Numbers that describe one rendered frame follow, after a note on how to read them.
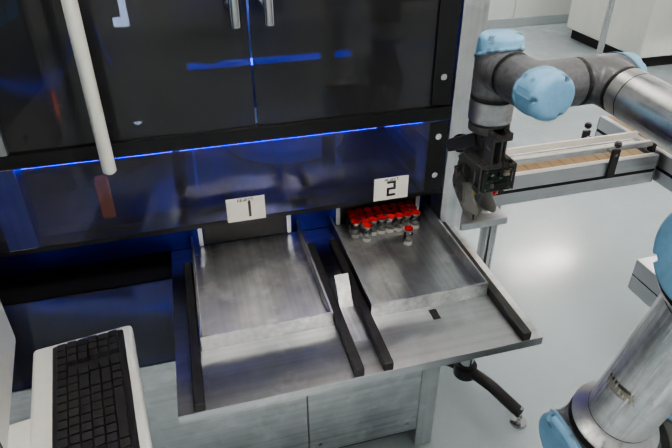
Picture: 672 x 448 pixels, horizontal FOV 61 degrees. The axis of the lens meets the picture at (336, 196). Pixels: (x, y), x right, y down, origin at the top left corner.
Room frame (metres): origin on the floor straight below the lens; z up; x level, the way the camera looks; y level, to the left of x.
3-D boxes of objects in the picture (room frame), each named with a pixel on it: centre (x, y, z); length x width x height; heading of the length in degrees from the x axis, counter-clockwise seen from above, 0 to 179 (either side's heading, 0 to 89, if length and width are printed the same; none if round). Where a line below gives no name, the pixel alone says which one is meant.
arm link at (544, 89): (0.82, -0.31, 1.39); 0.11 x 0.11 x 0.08; 17
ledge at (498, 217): (1.29, -0.37, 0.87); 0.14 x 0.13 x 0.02; 15
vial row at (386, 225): (1.17, -0.12, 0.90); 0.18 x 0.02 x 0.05; 105
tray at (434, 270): (1.06, -0.15, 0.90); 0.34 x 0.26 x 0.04; 15
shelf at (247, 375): (0.95, -0.01, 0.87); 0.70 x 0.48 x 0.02; 105
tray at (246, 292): (0.97, 0.18, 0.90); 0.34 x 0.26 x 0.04; 15
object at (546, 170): (1.45, -0.60, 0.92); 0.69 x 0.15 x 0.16; 105
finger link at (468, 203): (0.90, -0.26, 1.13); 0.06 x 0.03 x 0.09; 16
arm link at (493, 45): (0.91, -0.27, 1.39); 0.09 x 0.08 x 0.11; 17
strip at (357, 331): (0.87, -0.03, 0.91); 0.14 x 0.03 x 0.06; 16
